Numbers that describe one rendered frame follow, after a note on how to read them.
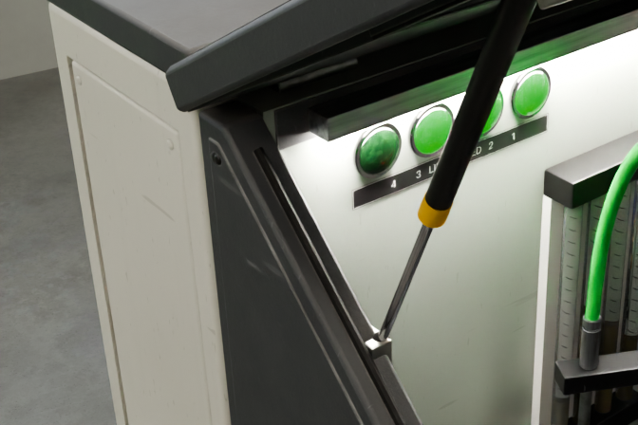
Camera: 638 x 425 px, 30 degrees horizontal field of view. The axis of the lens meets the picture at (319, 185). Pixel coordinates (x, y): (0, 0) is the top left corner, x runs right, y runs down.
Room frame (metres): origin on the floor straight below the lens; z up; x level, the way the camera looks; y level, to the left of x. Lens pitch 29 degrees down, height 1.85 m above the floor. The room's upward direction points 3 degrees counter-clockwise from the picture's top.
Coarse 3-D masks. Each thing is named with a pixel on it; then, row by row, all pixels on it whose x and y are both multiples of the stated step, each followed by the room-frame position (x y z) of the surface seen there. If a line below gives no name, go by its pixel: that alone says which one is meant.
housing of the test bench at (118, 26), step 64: (64, 0) 1.05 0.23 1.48; (128, 0) 0.98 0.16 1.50; (192, 0) 0.97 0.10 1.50; (256, 0) 0.96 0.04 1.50; (64, 64) 1.07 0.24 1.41; (128, 64) 0.95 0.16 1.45; (128, 128) 0.96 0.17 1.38; (192, 128) 0.86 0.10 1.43; (128, 192) 0.98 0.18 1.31; (192, 192) 0.87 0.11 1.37; (128, 256) 1.00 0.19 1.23; (192, 256) 0.89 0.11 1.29; (128, 320) 1.02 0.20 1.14; (192, 320) 0.90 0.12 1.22; (128, 384) 1.04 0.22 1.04; (192, 384) 0.91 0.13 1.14
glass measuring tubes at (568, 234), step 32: (576, 160) 1.04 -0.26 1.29; (608, 160) 1.03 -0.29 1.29; (544, 192) 1.02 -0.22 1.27; (576, 192) 0.99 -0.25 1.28; (544, 224) 1.02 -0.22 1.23; (576, 224) 1.00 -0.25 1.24; (544, 256) 1.02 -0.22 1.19; (576, 256) 1.01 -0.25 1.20; (608, 256) 1.05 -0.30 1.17; (544, 288) 1.02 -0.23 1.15; (576, 288) 1.01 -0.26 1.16; (608, 288) 1.05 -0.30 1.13; (544, 320) 1.01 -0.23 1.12; (576, 320) 1.04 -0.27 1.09; (608, 320) 1.04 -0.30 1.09; (544, 352) 1.01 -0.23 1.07; (576, 352) 1.04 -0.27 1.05; (608, 352) 1.04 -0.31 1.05; (544, 384) 1.02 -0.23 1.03; (544, 416) 1.02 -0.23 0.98; (576, 416) 1.03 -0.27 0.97; (608, 416) 1.04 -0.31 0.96
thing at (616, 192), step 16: (624, 160) 0.91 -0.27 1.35; (624, 176) 0.91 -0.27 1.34; (608, 192) 0.93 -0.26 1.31; (624, 192) 0.92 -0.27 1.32; (608, 208) 0.93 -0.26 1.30; (608, 224) 0.93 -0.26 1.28; (608, 240) 0.94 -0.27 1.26; (592, 256) 0.95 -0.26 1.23; (592, 272) 0.95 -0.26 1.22; (592, 288) 0.95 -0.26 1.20; (592, 304) 0.95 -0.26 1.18; (592, 320) 0.95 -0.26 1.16
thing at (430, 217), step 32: (512, 0) 0.58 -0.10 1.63; (512, 32) 0.59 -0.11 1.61; (480, 64) 0.61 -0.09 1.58; (480, 96) 0.61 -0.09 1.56; (480, 128) 0.62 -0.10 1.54; (448, 160) 0.63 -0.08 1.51; (448, 192) 0.64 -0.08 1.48; (416, 256) 0.68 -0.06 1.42; (384, 320) 0.71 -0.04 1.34; (384, 352) 0.72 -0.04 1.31
